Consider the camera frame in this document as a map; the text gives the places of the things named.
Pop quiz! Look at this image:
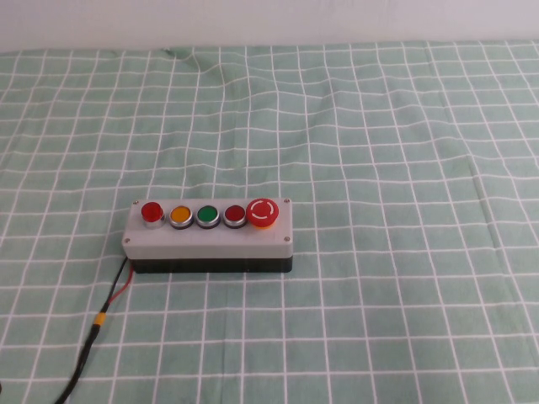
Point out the red mushroom emergency stop button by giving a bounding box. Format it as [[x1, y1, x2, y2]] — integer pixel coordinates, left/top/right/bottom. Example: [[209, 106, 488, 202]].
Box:
[[246, 198, 280, 231]]

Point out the dark red push button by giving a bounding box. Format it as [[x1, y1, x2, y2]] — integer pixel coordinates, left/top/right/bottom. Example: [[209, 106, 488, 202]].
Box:
[[222, 204, 248, 231]]

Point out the yellow push button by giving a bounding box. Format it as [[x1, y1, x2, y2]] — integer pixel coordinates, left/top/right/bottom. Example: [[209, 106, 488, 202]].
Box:
[[168, 205, 195, 231]]

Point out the thick black cable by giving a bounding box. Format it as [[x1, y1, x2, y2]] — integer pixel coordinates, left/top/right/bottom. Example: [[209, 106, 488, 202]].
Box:
[[52, 325, 101, 404]]

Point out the thin black wire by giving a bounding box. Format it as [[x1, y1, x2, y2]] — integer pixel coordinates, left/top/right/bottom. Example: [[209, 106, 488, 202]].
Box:
[[100, 257, 129, 316]]

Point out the thin red wire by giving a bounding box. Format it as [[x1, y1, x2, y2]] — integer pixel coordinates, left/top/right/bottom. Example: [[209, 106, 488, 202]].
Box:
[[105, 268, 136, 306]]

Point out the green push button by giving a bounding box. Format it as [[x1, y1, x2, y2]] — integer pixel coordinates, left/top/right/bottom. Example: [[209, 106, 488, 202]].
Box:
[[195, 204, 221, 231]]

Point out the grey black switch box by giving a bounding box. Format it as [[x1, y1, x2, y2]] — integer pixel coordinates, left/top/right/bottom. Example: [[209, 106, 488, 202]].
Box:
[[120, 196, 295, 275]]

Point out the green white checked tablecloth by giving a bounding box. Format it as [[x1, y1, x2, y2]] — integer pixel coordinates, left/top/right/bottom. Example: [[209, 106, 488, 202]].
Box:
[[0, 40, 539, 404]]

